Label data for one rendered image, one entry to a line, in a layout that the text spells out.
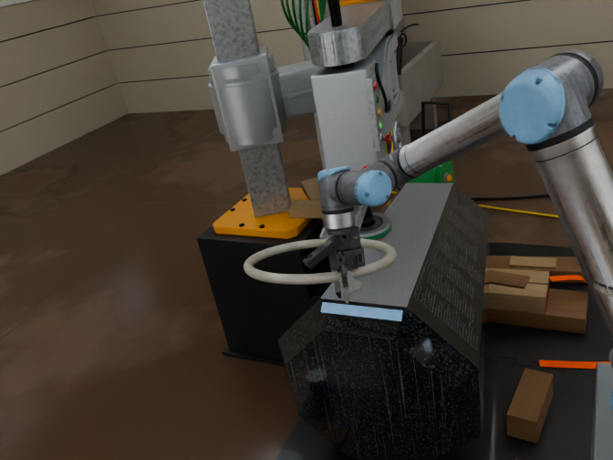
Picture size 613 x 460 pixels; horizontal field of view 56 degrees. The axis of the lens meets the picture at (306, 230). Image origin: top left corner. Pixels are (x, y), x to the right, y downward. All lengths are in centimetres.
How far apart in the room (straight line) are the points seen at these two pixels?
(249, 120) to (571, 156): 183
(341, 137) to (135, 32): 717
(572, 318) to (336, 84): 170
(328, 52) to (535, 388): 163
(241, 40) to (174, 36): 615
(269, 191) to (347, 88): 86
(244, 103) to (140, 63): 675
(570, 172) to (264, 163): 194
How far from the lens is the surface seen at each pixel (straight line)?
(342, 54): 217
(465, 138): 137
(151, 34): 907
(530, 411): 262
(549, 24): 700
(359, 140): 227
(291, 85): 277
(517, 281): 321
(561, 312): 320
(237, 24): 269
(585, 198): 111
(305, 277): 164
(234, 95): 267
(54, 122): 886
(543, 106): 105
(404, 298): 208
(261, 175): 285
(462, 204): 283
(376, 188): 148
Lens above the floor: 198
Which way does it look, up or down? 26 degrees down
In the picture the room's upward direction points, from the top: 11 degrees counter-clockwise
